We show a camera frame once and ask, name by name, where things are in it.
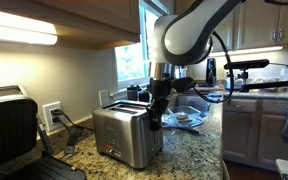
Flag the short black bottle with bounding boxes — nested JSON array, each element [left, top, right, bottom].
[[138, 88, 152, 103]]

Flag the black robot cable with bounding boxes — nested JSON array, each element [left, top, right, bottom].
[[193, 30, 236, 104]]

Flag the tall black grinder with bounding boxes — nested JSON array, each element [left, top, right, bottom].
[[205, 57, 218, 87]]

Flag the silver stainless steel toaster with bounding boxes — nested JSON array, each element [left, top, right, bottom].
[[91, 99, 165, 170]]

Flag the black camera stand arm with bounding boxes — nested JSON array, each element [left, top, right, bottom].
[[238, 69, 288, 94]]

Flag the white light switch plate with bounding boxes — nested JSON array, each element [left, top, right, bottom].
[[98, 88, 111, 107]]

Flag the wooden cabinet above grill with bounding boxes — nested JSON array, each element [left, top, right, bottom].
[[0, 0, 141, 51]]

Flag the silver kettle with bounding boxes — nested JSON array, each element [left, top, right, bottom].
[[223, 73, 244, 92]]

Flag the black panini grill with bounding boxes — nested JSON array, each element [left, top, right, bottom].
[[0, 83, 88, 180]]

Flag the beige cabinets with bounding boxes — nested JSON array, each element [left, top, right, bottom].
[[221, 97, 288, 172], [174, 0, 288, 53]]

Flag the thin under-cabinet light strip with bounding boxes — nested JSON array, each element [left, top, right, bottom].
[[209, 45, 284, 58]]

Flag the beige lower cabinets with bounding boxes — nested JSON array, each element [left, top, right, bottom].
[[221, 97, 288, 172]]

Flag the white wall outlet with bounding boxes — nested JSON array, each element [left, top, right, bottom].
[[42, 101, 64, 133]]

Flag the glass container with blue lid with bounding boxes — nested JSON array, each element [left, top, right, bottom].
[[163, 105, 204, 130]]

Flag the large under-cabinet light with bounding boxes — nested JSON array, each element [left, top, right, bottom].
[[0, 7, 59, 46]]

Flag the black bottle with lid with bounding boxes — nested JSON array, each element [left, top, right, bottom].
[[126, 83, 141, 102]]

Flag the window with white frame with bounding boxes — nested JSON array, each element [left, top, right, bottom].
[[113, 0, 169, 90]]

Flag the black handled knife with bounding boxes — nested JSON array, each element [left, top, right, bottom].
[[162, 123, 202, 136]]

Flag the black stereo camera bar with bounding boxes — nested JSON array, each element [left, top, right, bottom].
[[223, 58, 271, 71]]

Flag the blue sponge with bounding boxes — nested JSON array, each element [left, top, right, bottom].
[[207, 92, 224, 102]]

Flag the black plug with cord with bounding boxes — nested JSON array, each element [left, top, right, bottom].
[[50, 108, 96, 155]]

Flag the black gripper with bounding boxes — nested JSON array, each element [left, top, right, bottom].
[[146, 77, 172, 132]]

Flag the beige upper cabinets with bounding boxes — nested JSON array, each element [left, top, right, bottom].
[[174, 0, 288, 53]]

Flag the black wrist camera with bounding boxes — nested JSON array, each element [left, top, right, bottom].
[[170, 76, 198, 94]]

